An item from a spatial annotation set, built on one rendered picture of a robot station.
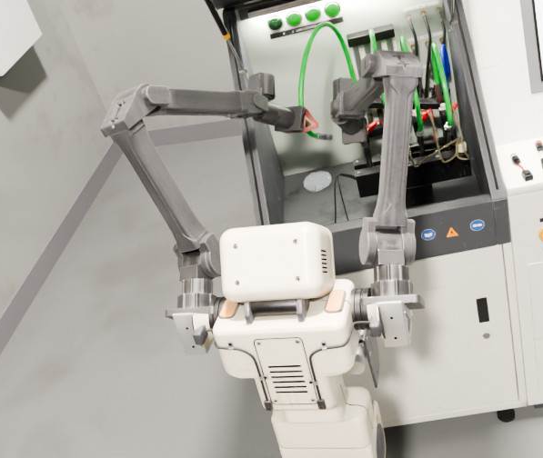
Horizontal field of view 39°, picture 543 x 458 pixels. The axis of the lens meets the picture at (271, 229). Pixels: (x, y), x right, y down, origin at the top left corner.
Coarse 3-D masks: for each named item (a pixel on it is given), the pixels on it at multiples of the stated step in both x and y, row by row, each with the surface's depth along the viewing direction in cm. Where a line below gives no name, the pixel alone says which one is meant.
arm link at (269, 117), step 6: (270, 96) 202; (270, 108) 199; (276, 108) 201; (258, 114) 199; (264, 114) 198; (270, 114) 200; (276, 114) 201; (258, 120) 200; (264, 120) 200; (270, 120) 201; (276, 120) 202
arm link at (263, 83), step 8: (256, 80) 200; (264, 80) 201; (272, 80) 202; (256, 88) 199; (264, 88) 200; (272, 88) 201; (256, 96) 193; (264, 96) 196; (272, 96) 202; (256, 104) 193; (264, 104) 195; (264, 112) 197
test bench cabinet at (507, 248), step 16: (512, 256) 223; (512, 272) 226; (512, 288) 230; (512, 304) 234; (512, 320) 238; (512, 336) 242; (416, 416) 266; (432, 416) 265; (448, 416) 265; (512, 416) 266
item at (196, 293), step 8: (184, 280) 170; (192, 280) 168; (200, 280) 168; (208, 280) 169; (184, 288) 169; (192, 288) 168; (200, 288) 168; (208, 288) 169; (184, 296) 167; (192, 296) 166; (200, 296) 166; (208, 296) 167; (216, 296) 171; (184, 304) 167; (192, 304) 166; (200, 304) 166; (208, 304) 167; (168, 312) 167; (176, 312) 166; (184, 312) 166; (192, 312) 165; (200, 312) 165; (208, 312) 164
